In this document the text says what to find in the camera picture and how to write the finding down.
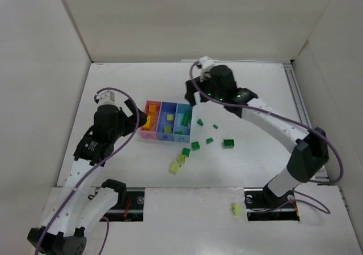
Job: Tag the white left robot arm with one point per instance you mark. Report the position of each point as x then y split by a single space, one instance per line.
66 229

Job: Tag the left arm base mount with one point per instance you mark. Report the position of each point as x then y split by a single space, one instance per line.
131 210

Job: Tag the green wedge lego piece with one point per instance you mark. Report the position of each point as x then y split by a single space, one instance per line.
200 122

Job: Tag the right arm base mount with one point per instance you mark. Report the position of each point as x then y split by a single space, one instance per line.
259 209

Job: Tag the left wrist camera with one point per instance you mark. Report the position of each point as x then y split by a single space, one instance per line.
106 97

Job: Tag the lime green lego brick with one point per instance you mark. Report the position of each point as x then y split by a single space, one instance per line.
181 158

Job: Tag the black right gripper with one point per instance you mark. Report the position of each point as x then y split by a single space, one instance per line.
192 90

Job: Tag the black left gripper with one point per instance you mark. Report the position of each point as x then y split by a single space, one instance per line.
129 118

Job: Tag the aluminium rail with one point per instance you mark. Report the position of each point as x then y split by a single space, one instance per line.
321 176

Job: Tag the orange round lego piece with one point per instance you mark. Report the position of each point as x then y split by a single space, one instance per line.
152 108

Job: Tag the pink plastic bin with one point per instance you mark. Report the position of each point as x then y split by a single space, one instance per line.
152 134

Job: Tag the pale green lego piece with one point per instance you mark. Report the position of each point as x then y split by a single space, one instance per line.
174 167

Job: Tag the pale green sloped lego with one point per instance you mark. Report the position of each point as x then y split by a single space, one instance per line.
167 129

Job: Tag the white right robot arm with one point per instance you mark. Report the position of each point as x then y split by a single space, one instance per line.
308 147

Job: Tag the lime sloped lego piece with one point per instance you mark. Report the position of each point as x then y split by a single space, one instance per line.
237 210

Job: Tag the pale green lego block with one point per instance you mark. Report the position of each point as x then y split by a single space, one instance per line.
169 117

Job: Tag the light blue plastic bin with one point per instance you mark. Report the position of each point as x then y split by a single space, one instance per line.
180 111

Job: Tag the small green lego brick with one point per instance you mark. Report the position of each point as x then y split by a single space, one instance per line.
186 152

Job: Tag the green two-by-two lego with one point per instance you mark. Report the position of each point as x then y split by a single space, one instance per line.
195 145

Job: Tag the small green arch lego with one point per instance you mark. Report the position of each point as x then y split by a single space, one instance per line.
209 140

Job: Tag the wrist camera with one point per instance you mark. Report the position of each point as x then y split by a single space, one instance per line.
205 63
106 97

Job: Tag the yellow rectangular lego brick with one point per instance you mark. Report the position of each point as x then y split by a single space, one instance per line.
149 123

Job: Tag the green lego plate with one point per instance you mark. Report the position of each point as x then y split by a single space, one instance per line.
185 121

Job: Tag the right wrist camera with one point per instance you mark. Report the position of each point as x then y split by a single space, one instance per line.
205 63

